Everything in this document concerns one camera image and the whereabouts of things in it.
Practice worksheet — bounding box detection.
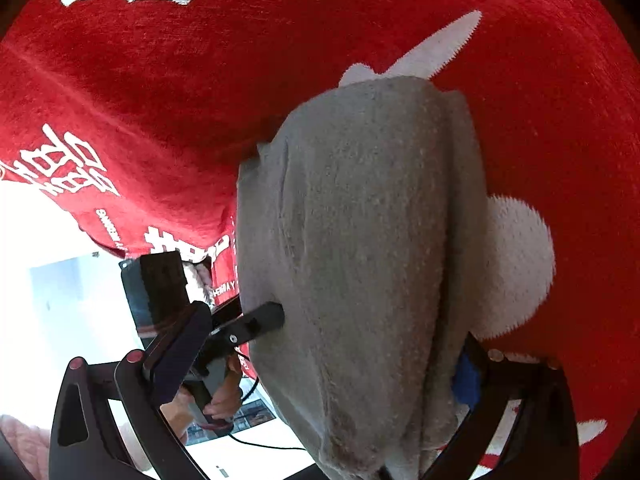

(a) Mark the pink quilted cloth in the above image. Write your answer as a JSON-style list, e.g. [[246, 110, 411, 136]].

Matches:
[[0, 414, 51, 480]]

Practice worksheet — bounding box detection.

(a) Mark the printed photo sheet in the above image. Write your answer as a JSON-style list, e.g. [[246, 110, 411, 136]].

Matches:
[[182, 397, 276, 447]]

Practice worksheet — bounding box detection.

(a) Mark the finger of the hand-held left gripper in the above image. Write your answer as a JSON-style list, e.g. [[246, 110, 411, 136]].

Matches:
[[209, 294, 286, 347]]

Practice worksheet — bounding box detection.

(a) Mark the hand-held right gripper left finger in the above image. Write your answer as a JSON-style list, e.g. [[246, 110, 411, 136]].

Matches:
[[48, 302, 213, 480]]

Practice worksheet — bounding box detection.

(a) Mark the black cable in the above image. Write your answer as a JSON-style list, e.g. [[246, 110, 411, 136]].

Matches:
[[227, 352, 308, 453]]

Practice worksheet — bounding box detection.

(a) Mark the person's left hand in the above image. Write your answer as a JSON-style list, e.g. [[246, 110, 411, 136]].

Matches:
[[160, 366, 245, 443]]

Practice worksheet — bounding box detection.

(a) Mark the red printed blanket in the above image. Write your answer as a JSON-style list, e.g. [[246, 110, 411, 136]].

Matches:
[[0, 0, 640, 480]]

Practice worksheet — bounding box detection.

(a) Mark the grey t-shirt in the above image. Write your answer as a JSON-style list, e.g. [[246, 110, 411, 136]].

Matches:
[[235, 77, 493, 480]]

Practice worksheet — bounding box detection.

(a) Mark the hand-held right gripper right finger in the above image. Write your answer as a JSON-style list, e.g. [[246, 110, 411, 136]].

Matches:
[[420, 332, 581, 480]]

